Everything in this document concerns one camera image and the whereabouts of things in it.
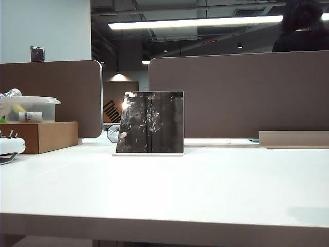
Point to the square white-framed standing mirror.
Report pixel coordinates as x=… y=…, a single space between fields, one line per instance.
x=154 y=123

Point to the octagonal clear glass vessel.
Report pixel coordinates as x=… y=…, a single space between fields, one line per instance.
x=113 y=134

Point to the orange printed cardboard box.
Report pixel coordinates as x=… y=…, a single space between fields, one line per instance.
x=113 y=112

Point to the pendant ceiling lamp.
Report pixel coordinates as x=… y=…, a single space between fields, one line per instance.
x=118 y=72

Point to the wide brown desk partition panel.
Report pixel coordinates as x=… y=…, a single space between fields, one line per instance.
x=244 y=95

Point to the long ceiling tube light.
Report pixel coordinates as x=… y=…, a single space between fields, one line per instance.
x=192 y=22

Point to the brown cardboard box with label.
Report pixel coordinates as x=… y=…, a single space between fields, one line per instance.
x=51 y=137

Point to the clear round plastic container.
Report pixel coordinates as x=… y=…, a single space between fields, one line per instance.
x=48 y=113

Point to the small white medicine bottle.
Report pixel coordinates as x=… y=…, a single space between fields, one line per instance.
x=30 y=117

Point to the clear plastic water bottle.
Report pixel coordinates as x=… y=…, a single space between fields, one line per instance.
x=14 y=92

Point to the white and black remote controller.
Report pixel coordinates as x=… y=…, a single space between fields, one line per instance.
x=10 y=146

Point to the green plastic packet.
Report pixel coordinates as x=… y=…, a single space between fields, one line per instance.
x=2 y=120

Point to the person in dark top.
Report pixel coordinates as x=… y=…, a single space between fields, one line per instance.
x=300 y=33

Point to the grey wall switch plate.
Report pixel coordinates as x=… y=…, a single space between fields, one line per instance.
x=37 y=54

